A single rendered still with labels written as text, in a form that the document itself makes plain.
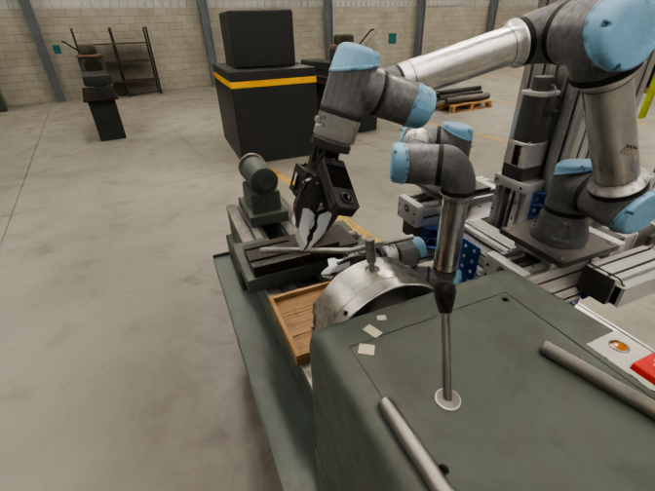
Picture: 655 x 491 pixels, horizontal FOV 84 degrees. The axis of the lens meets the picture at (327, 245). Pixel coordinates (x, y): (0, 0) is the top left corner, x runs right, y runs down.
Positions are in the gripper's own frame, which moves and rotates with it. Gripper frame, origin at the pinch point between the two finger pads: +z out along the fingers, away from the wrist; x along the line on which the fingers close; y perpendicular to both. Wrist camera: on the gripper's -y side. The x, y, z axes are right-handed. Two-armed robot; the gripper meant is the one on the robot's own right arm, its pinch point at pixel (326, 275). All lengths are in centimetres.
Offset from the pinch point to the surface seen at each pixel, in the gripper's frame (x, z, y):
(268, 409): -54, 24, 2
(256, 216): -16, 5, 81
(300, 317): -19.0, 7.4, 6.1
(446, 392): 19, 5, -59
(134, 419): -108, 85, 64
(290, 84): -3, -129, 450
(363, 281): 15.4, 1.2, -25.9
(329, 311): 9.5, 9.3, -25.8
